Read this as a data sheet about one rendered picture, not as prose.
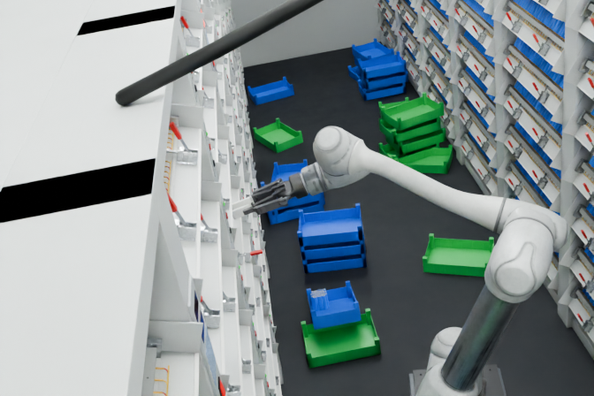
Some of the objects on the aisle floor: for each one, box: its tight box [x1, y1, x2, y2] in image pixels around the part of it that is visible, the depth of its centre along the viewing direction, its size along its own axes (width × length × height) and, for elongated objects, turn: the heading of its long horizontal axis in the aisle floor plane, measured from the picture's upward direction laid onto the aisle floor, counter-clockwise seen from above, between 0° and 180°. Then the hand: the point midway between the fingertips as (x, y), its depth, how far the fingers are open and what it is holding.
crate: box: [307, 281, 362, 330], centre depth 316 cm, size 30×20×8 cm
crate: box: [301, 308, 381, 369], centre depth 305 cm, size 30×20×8 cm
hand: (242, 208), depth 219 cm, fingers open, 3 cm apart
